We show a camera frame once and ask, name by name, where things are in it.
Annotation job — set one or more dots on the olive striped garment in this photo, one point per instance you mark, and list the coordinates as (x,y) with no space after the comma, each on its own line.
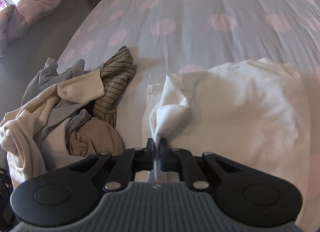
(116,73)

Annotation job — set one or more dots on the pink dotted pillow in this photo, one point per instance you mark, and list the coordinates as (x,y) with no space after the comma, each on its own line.
(16,20)

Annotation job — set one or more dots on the white t-shirt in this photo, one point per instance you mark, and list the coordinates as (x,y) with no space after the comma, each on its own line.
(252,112)

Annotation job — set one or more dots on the cream long sleeve garment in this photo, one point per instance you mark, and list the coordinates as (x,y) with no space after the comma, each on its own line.
(19,127)

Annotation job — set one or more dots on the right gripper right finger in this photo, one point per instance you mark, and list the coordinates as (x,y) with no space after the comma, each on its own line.
(184,163)

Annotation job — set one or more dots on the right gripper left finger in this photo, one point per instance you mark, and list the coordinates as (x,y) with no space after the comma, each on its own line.
(122,169)

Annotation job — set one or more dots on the pink dotted bed sheet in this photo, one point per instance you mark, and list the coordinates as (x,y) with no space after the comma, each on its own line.
(181,36)

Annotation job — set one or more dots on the grey garment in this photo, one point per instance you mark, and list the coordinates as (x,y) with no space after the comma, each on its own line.
(47,77)

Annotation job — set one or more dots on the beige garment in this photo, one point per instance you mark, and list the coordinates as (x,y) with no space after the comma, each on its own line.
(94,137)

